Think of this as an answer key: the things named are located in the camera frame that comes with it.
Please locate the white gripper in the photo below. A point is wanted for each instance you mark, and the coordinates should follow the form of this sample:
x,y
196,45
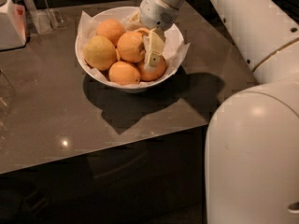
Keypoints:
x,y
156,13

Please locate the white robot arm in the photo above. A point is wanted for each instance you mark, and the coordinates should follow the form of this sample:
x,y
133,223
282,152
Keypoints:
x,y
252,141

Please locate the white ceramic bowl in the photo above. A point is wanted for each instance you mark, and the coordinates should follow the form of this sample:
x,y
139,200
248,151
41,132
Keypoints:
x,y
93,75

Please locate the white paper bowl liner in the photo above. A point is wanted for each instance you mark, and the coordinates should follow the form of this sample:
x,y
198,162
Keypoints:
x,y
88,25

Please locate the centre orange with stem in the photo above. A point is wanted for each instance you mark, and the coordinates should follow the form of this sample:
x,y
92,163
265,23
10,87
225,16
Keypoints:
x,y
131,47

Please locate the yellowish orange left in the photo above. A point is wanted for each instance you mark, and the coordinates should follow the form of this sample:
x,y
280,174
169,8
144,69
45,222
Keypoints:
x,y
99,53

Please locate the clear acrylic stand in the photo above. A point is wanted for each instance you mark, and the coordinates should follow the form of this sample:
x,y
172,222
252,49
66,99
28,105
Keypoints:
x,y
42,21

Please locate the white appliance with red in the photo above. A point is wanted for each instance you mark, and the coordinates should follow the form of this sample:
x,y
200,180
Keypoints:
x,y
12,25

